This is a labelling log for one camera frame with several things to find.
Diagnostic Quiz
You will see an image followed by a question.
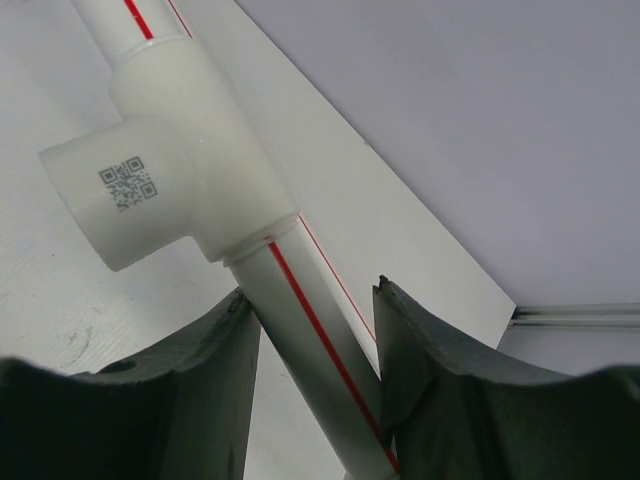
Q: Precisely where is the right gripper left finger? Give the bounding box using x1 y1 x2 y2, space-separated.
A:
1 290 260 479

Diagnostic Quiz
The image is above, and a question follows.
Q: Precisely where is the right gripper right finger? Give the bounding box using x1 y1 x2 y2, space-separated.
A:
373 278 639 479

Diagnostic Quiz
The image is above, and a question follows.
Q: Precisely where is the white pipe frame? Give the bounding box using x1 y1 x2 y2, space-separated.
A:
40 1 400 479

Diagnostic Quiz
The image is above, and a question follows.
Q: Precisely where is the right aluminium frame post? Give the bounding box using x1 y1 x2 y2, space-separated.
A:
509 303 639 329

